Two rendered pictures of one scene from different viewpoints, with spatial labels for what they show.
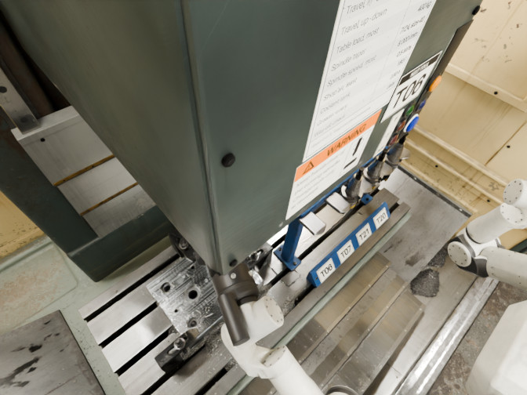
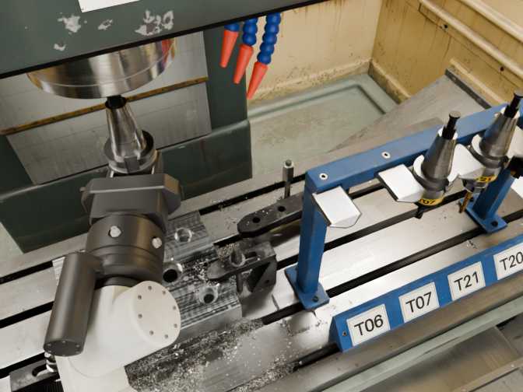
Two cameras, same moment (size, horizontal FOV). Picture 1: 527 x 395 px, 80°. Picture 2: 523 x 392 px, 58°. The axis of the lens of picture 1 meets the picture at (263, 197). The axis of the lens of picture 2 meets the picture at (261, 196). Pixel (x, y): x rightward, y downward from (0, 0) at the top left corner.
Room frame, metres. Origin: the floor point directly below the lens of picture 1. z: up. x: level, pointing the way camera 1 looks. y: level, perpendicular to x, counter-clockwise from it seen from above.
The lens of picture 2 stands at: (0.04, -0.22, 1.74)
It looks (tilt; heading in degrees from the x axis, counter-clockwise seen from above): 50 degrees down; 24
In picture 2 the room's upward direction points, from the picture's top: 1 degrees counter-clockwise
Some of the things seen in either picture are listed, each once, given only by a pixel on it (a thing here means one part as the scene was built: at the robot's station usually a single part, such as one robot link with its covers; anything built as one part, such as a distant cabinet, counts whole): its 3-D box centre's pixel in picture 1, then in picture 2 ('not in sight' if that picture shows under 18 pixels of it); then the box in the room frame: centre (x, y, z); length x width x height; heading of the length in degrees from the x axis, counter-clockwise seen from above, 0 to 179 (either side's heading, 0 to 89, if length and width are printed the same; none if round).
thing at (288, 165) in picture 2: not in sight; (287, 181); (0.69, 0.01, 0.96); 0.03 x 0.03 x 0.13
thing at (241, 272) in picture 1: (227, 266); (128, 225); (0.28, 0.07, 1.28); 0.13 x 0.12 x 0.10; 118
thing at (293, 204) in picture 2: not in sight; (293, 212); (0.64, -0.03, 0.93); 0.26 x 0.05 x 0.06; 142
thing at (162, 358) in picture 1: (179, 348); (60, 372); (0.15, 0.20, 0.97); 0.13 x 0.03 x 0.15; 137
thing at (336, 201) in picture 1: (339, 203); (401, 184); (0.54, -0.22, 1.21); 0.07 x 0.05 x 0.01; 47
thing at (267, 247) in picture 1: (255, 259); (241, 269); (0.45, 0.01, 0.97); 0.13 x 0.03 x 0.15; 137
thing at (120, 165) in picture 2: not in sight; (131, 152); (0.37, 0.11, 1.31); 0.06 x 0.06 x 0.03
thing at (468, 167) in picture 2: (361, 184); (461, 162); (0.62, -0.30, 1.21); 0.07 x 0.05 x 0.01; 47
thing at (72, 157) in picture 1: (136, 161); (98, 68); (0.67, 0.44, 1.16); 0.48 x 0.05 x 0.51; 137
